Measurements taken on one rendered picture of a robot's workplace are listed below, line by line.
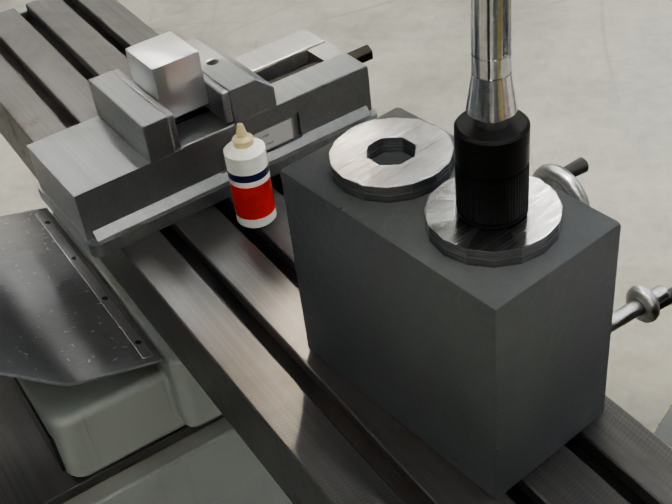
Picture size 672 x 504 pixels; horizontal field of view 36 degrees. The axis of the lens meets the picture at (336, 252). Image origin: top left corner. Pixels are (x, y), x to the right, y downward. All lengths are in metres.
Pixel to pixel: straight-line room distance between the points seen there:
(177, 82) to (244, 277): 0.21
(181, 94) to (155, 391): 0.30
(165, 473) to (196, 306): 0.25
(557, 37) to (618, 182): 0.76
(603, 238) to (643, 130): 2.18
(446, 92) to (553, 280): 2.38
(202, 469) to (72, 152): 0.37
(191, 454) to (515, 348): 0.54
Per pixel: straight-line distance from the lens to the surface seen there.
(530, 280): 0.66
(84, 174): 1.04
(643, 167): 2.73
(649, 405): 2.12
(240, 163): 0.98
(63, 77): 1.36
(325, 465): 0.80
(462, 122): 0.65
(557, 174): 1.49
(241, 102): 1.05
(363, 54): 1.19
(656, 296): 1.56
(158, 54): 1.05
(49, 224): 1.23
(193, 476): 1.16
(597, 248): 0.69
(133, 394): 1.06
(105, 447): 1.08
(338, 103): 1.12
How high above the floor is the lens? 1.55
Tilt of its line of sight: 39 degrees down
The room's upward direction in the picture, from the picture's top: 7 degrees counter-clockwise
